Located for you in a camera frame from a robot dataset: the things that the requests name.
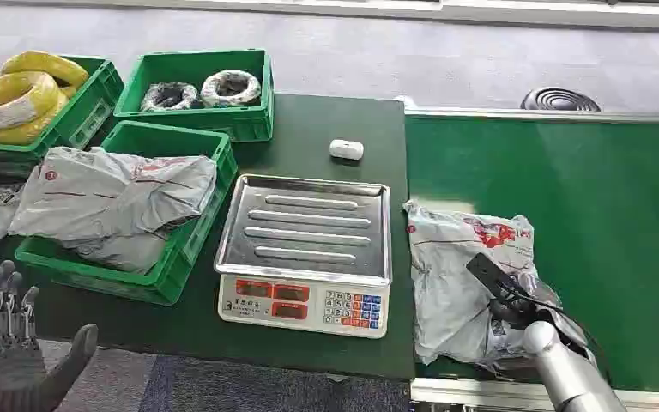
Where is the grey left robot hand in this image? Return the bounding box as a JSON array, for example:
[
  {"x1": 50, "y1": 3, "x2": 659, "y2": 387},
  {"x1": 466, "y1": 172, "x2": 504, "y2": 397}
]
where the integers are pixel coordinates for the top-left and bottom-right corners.
[{"x1": 0, "y1": 260, "x2": 100, "y2": 412}]

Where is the dark right robot hand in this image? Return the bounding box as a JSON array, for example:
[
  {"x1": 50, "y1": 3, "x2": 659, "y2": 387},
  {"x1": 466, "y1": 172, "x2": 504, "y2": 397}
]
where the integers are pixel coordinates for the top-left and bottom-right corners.
[{"x1": 487, "y1": 282, "x2": 542, "y2": 331}]

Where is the black barcode scanner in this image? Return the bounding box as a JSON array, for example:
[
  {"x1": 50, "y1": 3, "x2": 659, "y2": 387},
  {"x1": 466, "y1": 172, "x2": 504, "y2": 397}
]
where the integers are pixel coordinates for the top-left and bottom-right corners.
[{"x1": 465, "y1": 252, "x2": 530, "y2": 304}]

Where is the grey parcel bag red print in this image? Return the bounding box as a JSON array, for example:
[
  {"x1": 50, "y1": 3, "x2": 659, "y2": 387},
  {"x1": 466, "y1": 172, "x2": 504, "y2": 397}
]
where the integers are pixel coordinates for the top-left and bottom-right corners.
[{"x1": 402, "y1": 199, "x2": 598, "y2": 378}]

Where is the green conveyor belt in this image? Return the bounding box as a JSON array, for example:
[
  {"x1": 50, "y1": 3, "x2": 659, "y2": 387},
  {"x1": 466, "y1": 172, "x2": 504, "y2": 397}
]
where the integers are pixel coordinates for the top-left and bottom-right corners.
[{"x1": 403, "y1": 106, "x2": 659, "y2": 395}]

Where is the green crate with parcels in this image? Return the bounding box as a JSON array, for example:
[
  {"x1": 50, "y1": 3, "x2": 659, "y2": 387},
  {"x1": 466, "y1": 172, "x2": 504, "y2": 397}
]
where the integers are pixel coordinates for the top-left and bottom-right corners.
[{"x1": 14, "y1": 120, "x2": 239, "y2": 307}]

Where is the large grey parcel bag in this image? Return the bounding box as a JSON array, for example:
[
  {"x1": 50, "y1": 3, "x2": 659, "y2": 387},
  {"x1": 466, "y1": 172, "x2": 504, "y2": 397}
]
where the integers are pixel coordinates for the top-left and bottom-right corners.
[{"x1": 8, "y1": 146, "x2": 219, "y2": 251}]

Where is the electronic scale steel tray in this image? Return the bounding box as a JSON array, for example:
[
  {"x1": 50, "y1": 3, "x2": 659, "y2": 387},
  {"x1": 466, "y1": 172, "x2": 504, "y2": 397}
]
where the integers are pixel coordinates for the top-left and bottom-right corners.
[{"x1": 213, "y1": 173, "x2": 393, "y2": 341}]

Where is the black round ribbed vent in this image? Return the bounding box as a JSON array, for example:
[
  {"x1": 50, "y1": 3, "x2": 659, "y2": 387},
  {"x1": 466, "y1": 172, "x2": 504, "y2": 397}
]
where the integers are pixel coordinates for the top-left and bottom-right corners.
[{"x1": 519, "y1": 86, "x2": 603, "y2": 113}]

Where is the small white rounded device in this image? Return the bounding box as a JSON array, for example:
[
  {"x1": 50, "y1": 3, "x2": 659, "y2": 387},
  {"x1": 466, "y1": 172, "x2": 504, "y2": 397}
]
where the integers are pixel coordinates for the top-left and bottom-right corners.
[{"x1": 329, "y1": 139, "x2": 366, "y2": 161}]

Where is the green crate with yellow coils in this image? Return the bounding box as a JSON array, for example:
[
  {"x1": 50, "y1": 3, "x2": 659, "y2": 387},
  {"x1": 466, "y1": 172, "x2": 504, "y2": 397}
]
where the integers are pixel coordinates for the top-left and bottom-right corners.
[{"x1": 0, "y1": 55, "x2": 125, "y2": 165}]

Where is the green crate with wrapped coils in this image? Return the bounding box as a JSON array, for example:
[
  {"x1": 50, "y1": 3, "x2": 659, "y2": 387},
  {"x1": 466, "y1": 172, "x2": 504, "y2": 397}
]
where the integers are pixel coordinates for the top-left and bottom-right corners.
[{"x1": 113, "y1": 48, "x2": 275, "y2": 144}]

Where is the yellow cable coil white label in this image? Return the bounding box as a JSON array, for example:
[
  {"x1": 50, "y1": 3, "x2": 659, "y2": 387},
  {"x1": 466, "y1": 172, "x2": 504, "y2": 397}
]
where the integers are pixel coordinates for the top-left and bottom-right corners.
[{"x1": 0, "y1": 70, "x2": 64, "y2": 131}]

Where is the black wrapped cable coil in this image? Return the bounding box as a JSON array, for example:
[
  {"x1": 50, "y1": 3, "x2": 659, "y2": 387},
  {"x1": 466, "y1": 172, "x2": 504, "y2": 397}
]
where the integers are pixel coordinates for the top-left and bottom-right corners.
[{"x1": 139, "y1": 82, "x2": 203, "y2": 112}]

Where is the white wrapped cable coil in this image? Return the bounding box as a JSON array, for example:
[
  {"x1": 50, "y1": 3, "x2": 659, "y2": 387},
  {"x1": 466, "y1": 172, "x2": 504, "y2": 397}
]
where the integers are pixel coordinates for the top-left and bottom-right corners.
[{"x1": 199, "y1": 69, "x2": 263, "y2": 110}]

